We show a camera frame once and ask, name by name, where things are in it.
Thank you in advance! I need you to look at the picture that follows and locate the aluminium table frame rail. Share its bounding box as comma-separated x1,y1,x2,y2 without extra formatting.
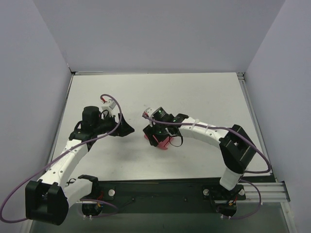
237,72,275,180

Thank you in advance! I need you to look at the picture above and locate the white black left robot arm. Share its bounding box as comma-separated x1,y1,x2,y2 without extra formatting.
25,106,135,225

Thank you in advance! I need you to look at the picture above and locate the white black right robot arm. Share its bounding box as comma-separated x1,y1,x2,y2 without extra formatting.
142,107,256,191

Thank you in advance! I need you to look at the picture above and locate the aluminium front crossbar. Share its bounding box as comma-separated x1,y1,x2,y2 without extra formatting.
243,182,290,203

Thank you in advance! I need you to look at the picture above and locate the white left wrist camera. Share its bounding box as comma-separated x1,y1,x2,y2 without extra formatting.
102,99,116,118

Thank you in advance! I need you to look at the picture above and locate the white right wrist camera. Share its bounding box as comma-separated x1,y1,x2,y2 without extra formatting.
142,107,155,118

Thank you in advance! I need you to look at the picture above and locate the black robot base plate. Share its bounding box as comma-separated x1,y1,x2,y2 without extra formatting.
80,178,246,218

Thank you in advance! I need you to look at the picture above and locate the pink paper box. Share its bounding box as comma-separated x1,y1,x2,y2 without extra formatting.
144,135,170,150

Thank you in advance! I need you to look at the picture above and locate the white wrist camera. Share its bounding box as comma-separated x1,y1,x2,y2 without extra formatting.
142,107,155,118
102,99,116,118

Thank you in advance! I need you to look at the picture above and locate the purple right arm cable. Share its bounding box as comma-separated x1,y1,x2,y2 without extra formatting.
142,113,272,173

